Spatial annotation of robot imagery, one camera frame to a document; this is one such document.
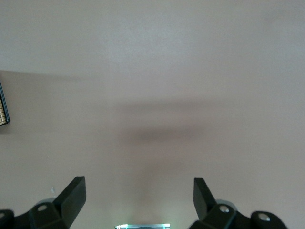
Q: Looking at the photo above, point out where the light wooden basket board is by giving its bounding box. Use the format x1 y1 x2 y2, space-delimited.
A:
0 97 7 125

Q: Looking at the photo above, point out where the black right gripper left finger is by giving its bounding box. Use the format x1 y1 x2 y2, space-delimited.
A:
0 176 86 229

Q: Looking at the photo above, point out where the black wire rack wooden shelf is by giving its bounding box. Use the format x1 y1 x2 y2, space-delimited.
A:
0 80 11 126

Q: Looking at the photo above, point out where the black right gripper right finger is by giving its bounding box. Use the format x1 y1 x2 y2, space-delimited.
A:
190 177 289 229

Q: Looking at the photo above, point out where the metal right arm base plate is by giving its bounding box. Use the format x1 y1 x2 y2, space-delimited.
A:
114 223 171 229

